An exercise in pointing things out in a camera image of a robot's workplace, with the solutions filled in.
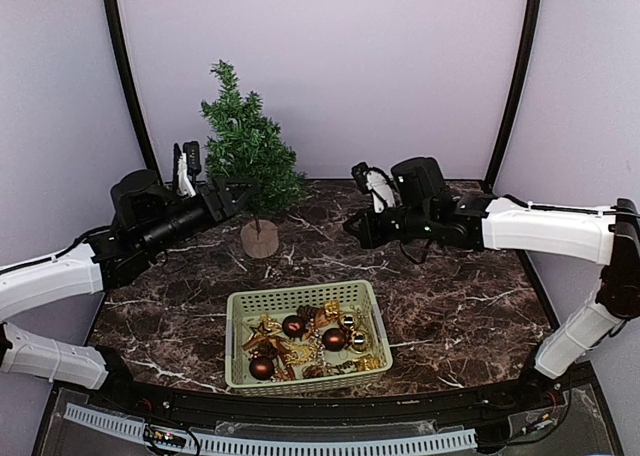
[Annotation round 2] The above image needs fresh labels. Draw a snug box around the black corner frame post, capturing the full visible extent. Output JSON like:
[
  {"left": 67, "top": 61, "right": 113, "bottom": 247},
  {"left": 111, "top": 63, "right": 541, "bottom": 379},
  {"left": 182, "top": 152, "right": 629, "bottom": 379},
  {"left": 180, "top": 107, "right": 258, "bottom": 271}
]
[{"left": 103, "top": 0, "right": 161, "bottom": 177}]

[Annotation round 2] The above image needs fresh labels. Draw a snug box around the brown ball ornament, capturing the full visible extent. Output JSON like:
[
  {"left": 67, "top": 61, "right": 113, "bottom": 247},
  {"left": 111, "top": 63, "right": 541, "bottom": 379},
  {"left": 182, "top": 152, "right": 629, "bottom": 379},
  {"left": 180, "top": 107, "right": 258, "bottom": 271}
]
[
  {"left": 322, "top": 328, "right": 347, "bottom": 352},
  {"left": 281, "top": 315, "right": 307, "bottom": 340},
  {"left": 249, "top": 356, "right": 275, "bottom": 381}
]

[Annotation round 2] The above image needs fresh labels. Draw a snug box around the gold gift box ornament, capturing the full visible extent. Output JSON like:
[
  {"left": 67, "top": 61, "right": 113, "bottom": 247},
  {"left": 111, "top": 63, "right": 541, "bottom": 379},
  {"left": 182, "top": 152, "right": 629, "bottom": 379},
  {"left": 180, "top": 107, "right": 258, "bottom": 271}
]
[
  {"left": 322, "top": 300, "right": 341, "bottom": 321},
  {"left": 353, "top": 355, "right": 382, "bottom": 372}
]

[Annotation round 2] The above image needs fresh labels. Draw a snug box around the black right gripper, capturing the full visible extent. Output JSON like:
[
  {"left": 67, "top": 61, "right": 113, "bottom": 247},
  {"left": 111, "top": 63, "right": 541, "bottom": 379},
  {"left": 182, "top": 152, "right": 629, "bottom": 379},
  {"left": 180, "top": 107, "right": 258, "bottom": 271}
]
[{"left": 344, "top": 204, "right": 434, "bottom": 249}]

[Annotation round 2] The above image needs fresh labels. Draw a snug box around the shiny gold ball ornament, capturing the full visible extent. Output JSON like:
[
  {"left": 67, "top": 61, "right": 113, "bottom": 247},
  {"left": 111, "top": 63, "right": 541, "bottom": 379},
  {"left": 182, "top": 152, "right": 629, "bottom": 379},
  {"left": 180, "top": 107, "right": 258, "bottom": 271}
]
[{"left": 348, "top": 330, "right": 370, "bottom": 353}]

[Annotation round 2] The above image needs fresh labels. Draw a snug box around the gold star ornament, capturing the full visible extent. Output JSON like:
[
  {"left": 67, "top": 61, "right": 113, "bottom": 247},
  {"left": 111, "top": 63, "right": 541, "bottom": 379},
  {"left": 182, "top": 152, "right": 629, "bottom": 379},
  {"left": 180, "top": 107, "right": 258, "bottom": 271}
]
[{"left": 243, "top": 313, "right": 282, "bottom": 351}]

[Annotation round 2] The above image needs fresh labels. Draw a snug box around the cream perforated plastic basket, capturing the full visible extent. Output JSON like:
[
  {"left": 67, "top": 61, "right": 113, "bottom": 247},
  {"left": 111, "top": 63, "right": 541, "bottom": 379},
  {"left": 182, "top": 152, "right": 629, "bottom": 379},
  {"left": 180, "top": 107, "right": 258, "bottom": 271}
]
[{"left": 225, "top": 280, "right": 393, "bottom": 396}]

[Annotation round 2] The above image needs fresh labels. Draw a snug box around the small green christmas tree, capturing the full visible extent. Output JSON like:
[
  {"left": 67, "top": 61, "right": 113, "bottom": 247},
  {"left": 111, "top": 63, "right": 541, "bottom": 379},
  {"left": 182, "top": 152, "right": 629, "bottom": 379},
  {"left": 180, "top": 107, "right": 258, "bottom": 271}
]
[{"left": 201, "top": 60, "right": 306, "bottom": 259}]

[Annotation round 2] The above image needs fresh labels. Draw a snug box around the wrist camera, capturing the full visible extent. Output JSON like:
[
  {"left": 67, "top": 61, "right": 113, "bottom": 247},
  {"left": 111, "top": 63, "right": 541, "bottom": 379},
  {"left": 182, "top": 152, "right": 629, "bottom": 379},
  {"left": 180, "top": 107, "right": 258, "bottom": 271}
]
[
  {"left": 351, "top": 162, "right": 396, "bottom": 213},
  {"left": 172, "top": 141, "right": 202, "bottom": 197}
]

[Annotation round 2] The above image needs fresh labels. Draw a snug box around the white slotted cable duct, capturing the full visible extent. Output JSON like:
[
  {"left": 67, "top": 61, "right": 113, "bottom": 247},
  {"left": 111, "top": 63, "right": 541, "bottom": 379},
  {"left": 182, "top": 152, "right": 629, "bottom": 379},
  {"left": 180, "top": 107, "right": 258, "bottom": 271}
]
[{"left": 63, "top": 403, "right": 478, "bottom": 455}]

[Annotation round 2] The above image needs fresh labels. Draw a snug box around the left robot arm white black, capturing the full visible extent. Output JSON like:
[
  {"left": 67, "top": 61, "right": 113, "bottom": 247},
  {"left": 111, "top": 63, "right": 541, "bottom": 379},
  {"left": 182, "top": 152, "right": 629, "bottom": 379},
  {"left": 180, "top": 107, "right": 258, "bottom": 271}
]
[{"left": 1, "top": 170, "right": 258, "bottom": 412}]

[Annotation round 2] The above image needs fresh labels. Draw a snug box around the black front table rail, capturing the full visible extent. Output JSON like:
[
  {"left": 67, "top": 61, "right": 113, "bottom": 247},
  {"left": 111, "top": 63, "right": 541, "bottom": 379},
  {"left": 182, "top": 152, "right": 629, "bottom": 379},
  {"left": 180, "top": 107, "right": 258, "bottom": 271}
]
[{"left": 89, "top": 381, "right": 567, "bottom": 427}]

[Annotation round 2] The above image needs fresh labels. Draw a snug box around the brown ball ornament front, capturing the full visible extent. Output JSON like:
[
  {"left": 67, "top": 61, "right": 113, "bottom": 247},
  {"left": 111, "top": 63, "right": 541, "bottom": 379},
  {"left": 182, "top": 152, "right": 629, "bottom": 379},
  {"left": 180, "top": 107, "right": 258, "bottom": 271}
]
[{"left": 249, "top": 356, "right": 275, "bottom": 381}]

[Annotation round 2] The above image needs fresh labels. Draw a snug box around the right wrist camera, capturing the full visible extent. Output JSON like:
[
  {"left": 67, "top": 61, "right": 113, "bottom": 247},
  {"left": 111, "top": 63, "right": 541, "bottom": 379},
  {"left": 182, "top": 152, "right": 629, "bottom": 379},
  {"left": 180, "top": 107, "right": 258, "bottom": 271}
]
[{"left": 351, "top": 162, "right": 396, "bottom": 213}]

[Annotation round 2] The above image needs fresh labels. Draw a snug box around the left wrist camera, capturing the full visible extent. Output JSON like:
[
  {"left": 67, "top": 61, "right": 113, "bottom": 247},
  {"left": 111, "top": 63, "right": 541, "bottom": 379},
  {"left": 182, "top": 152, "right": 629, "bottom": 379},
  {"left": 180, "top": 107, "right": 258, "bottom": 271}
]
[{"left": 172, "top": 141, "right": 202, "bottom": 197}]

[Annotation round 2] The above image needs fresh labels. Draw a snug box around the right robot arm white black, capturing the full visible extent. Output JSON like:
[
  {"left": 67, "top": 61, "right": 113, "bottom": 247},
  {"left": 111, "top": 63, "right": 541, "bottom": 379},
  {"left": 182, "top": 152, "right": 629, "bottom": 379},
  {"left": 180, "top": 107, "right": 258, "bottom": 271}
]
[{"left": 343, "top": 193, "right": 639, "bottom": 410}]

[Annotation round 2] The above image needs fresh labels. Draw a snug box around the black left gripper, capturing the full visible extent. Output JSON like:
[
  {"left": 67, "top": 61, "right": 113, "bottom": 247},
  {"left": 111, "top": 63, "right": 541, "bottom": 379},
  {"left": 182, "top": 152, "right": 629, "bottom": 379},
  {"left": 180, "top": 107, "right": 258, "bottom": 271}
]
[{"left": 140, "top": 176, "right": 259, "bottom": 257}]

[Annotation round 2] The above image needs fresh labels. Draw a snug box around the pine cone ornament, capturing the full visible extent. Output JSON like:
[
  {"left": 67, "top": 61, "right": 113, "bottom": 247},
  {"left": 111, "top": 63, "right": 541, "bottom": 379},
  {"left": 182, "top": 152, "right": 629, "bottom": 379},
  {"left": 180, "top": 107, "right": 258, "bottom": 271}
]
[{"left": 296, "top": 305, "right": 324, "bottom": 327}]

